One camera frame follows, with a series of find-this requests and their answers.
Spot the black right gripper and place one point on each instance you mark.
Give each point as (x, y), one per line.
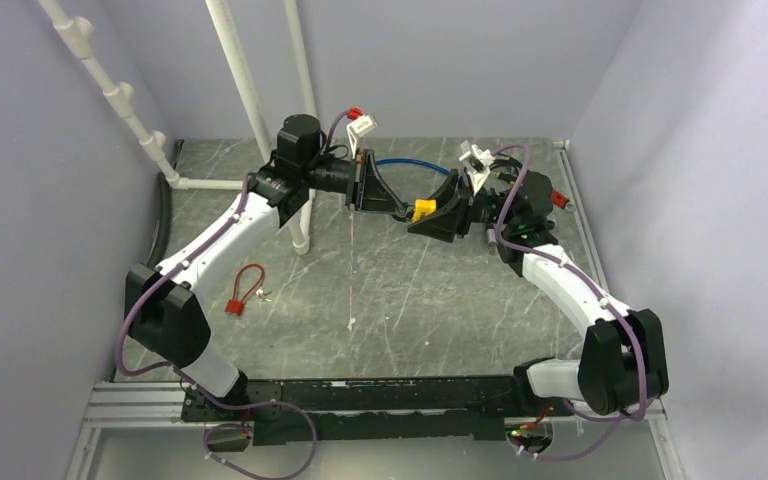
(451, 214)

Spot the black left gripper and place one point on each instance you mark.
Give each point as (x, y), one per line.
(370, 191)

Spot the yellow padlock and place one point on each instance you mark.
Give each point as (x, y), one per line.
(423, 208)

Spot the red cable padlock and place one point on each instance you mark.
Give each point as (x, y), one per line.
(236, 304)

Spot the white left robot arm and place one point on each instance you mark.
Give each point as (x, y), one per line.
(163, 310)

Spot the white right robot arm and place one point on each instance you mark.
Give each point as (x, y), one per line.
(623, 360)

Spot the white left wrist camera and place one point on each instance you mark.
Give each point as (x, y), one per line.
(360, 124)

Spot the red handled wrench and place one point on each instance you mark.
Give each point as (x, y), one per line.
(561, 201)

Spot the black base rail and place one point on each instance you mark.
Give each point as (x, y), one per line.
(482, 408)

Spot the aluminium extrusion frame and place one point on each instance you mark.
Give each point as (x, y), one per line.
(133, 430)

